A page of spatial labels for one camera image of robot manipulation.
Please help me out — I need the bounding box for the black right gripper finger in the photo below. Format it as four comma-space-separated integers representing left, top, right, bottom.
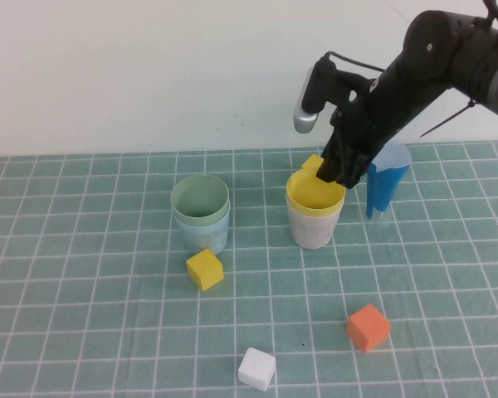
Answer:
335, 158, 371, 187
315, 154, 344, 184

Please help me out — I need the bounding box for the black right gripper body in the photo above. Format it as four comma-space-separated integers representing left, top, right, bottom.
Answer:
324, 81, 404, 163

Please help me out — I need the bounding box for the yellow plastic cup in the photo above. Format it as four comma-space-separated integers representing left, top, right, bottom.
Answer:
285, 168, 346, 219

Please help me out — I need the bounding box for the green plastic cup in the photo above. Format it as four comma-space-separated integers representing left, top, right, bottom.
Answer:
170, 175, 231, 228

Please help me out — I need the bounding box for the yellow foam cube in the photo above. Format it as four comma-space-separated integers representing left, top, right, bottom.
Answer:
185, 248, 226, 292
301, 153, 326, 172

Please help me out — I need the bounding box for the blue paper cone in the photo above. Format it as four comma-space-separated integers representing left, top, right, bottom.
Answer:
365, 141, 413, 221

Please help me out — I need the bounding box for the small clear glass holder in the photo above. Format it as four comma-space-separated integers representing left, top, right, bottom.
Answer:
364, 206, 390, 224

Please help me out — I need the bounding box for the green grid tablecloth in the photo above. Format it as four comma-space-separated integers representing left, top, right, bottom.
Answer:
0, 140, 498, 398

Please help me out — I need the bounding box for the light blue plastic cup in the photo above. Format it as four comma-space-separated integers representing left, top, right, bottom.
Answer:
173, 201, 232, 255

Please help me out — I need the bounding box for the orange foam cube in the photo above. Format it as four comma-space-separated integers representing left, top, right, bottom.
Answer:
346, 303, 392, 354

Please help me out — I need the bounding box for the white foam cube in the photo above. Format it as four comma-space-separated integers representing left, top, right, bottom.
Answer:
237, 347, 277, 391

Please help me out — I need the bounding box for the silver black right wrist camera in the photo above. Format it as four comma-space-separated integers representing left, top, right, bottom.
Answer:
293, 53, 359, 135

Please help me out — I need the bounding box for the black right camera cable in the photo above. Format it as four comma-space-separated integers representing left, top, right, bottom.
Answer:
323, 51, 388, 75

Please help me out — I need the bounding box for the black cable tie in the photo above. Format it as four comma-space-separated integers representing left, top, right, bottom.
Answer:
419, 100, 477, 138

